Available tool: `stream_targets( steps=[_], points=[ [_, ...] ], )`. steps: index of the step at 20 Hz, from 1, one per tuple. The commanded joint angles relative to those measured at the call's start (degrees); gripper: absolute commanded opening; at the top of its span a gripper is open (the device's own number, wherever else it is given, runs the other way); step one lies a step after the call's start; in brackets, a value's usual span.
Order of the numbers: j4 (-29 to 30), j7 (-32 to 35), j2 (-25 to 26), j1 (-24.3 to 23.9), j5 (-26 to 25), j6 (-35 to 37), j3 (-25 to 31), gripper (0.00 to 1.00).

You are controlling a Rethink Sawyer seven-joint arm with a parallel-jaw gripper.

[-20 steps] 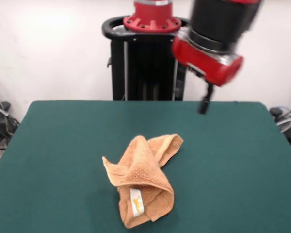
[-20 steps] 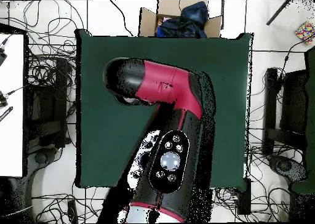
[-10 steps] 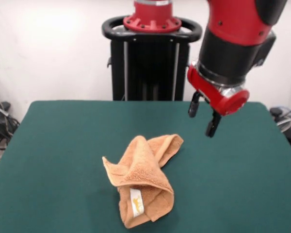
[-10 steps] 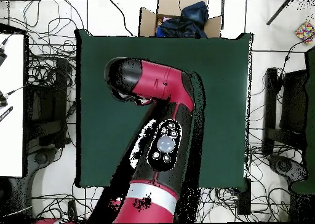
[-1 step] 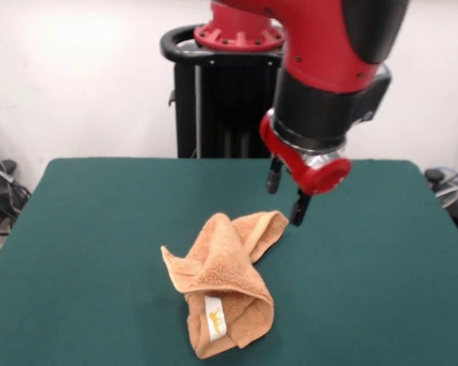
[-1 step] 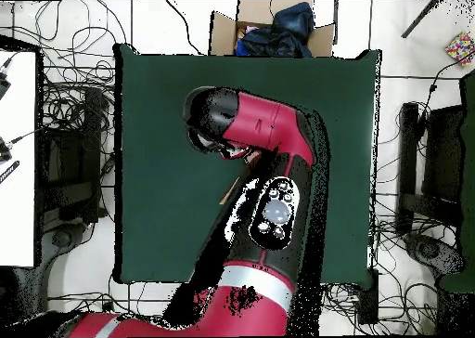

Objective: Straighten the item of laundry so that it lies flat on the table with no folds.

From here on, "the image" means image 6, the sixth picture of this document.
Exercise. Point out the grey curved stand base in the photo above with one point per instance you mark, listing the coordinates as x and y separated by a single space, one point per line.
61 238

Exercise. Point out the black metal stand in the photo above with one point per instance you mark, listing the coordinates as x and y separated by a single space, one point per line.
408 148
92 130

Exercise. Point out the tan terry towel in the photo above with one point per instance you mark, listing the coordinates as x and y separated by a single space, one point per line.
230 191

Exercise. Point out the dark blue clothing pile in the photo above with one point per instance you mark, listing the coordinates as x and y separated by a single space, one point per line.
289 29

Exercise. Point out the black metal rod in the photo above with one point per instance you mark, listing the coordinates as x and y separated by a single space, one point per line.
421 18

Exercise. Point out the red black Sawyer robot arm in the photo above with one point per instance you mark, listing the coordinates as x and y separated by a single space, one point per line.
259 122

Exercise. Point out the black round floor base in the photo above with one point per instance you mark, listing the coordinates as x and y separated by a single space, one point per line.
430 250

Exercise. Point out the multicoloured patterned box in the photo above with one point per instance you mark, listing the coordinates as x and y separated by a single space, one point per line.
460 46

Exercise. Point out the black power strip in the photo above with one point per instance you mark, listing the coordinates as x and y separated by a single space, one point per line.
368 301

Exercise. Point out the white side table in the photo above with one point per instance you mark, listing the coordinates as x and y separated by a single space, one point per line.
18 211

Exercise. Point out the dark green table cloth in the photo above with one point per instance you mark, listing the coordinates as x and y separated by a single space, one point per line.
167 167

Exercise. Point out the flat black strip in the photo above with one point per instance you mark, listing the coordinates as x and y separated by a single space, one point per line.
9 171

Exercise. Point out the brown cardboard box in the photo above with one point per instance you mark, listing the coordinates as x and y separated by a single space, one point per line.
222 33

